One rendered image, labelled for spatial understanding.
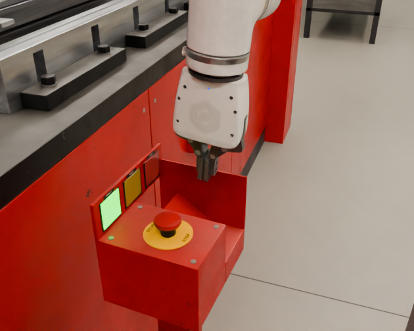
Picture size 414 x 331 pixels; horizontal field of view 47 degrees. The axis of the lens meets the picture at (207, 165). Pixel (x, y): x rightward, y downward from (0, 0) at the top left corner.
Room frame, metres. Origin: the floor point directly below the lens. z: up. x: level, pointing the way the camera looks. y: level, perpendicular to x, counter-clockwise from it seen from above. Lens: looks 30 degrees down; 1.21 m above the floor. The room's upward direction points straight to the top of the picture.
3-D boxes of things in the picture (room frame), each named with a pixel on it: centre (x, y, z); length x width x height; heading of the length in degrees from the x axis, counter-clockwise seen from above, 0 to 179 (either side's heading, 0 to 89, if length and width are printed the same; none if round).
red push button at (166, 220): (0.54, 0.06, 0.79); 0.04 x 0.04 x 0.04
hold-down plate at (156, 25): (1.29, 0.13, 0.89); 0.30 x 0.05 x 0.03; 162
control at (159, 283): (0.59, 0.05, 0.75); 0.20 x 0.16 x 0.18; 157
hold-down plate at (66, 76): (0.91, 0.25, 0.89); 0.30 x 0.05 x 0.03; 162
